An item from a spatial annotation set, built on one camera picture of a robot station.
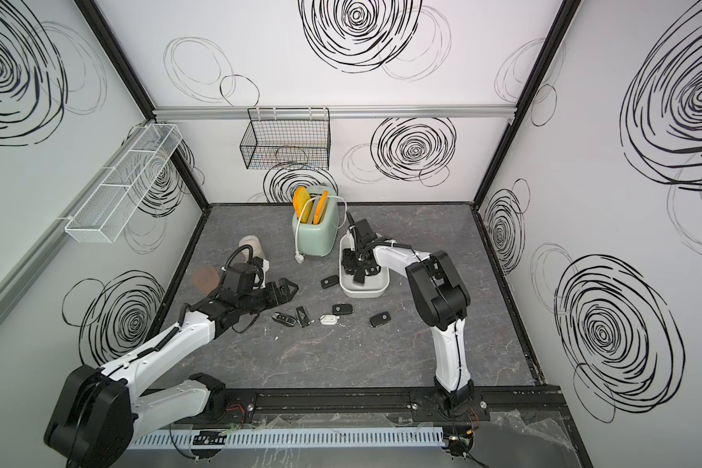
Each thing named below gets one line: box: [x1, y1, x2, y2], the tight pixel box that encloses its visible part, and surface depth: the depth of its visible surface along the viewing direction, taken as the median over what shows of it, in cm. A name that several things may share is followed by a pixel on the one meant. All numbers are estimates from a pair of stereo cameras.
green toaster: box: [292, 185, 340, 258], surface depth 98 cm
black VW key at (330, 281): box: [320, 274, 340, 289], surface depth 98 cm
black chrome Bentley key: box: [294, 306, 310, 328], surface depth 90 cm
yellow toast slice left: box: [292, 186, 313, 224], surface depth 95 cm
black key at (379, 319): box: [369, 311, 391, 328], surface depth 90 cm
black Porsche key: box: [271, 312, 297, 327], surface depth 90 cm
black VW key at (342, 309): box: [331, 303, 353, 315], surface depth 92 cm
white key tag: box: [319, 313, 341, 325], surface depth 90 cm
